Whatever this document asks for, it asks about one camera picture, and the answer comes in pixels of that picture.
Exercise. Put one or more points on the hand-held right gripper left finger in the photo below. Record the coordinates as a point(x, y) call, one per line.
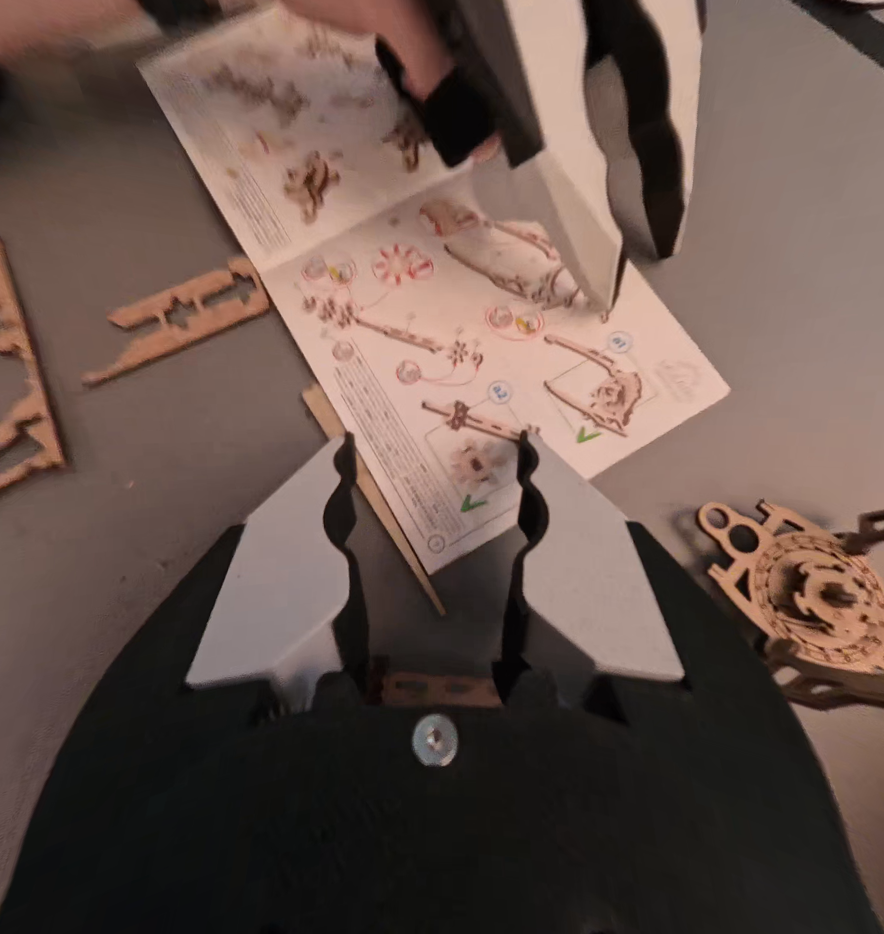
point(267, 598)

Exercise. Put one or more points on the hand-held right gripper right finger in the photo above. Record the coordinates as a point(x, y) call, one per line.
point(595, 591)

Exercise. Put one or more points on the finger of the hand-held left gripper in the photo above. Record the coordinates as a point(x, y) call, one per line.
point(694, 73)
point(573, 211)

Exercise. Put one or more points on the instruction booklet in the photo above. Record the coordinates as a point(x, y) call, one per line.
point(413, 328)

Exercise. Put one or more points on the wooden model assembly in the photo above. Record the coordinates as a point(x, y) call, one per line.
point(814, 591)

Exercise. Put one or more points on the person's left forearm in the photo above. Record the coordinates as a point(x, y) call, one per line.
point(48, 36)

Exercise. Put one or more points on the person's left hand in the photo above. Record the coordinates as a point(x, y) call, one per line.
point(405, 36)

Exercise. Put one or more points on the wooden stick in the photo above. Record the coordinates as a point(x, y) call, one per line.
point(383, 511)

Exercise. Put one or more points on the laser-cut wooden sheet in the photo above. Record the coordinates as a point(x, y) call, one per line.
point(33, 408)

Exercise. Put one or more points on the wooden frame offcut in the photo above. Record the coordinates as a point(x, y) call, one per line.
point(194, 306)

